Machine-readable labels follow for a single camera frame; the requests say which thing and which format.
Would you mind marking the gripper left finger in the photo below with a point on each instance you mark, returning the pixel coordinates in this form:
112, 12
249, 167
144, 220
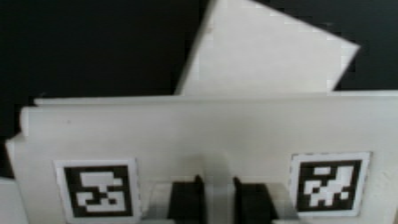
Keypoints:
176, 203

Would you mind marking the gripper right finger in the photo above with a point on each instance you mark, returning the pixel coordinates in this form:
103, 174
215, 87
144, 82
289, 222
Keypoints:
263, 205

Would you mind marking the white cabinet door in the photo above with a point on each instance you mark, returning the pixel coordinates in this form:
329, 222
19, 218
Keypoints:
105, 146

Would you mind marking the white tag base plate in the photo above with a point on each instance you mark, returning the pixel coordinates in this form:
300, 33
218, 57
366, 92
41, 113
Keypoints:
263, 54

